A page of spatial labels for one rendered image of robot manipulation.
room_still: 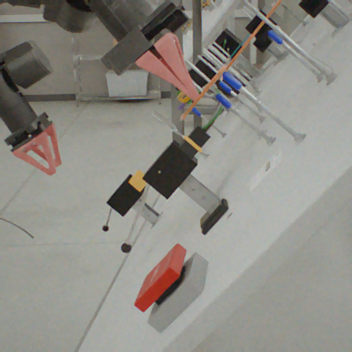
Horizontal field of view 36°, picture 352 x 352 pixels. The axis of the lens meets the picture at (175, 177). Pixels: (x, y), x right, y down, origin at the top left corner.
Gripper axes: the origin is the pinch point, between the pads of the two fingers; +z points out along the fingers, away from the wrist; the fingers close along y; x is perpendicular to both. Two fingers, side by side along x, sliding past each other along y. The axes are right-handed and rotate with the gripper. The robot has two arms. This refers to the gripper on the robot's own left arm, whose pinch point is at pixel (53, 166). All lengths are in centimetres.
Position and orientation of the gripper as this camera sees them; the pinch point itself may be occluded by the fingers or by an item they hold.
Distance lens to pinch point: 103.1
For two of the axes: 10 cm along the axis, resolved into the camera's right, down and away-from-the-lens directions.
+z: 5.1, 8.2, 2.7
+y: -0.2, -3.0, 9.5
